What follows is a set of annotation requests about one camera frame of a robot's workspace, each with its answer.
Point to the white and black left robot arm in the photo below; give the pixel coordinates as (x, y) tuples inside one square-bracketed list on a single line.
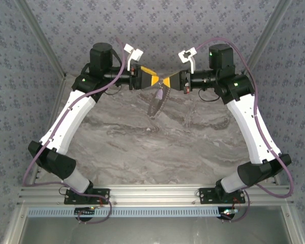
[(66, 119)]

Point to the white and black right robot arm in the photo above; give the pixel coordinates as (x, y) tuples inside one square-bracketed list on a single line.
[(249, 122)]

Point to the aluminium frame post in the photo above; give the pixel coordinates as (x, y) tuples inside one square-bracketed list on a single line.
[(267, 38), (43, 38)]

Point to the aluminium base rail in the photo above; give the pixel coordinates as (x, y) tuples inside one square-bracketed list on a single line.
[(152, 195)]

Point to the aluminium lower frame rail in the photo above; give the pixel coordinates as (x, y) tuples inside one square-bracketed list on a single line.
[(14, 226), (293, 226)]

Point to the small black controller board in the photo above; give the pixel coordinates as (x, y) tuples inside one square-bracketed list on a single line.
[(228, 214), (85, 211)]

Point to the grey metal shelf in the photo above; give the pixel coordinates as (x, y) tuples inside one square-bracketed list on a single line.
[(152, 231)]

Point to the metal keyring with small rings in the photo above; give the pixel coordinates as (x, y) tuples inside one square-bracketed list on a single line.
[(150, 109)]

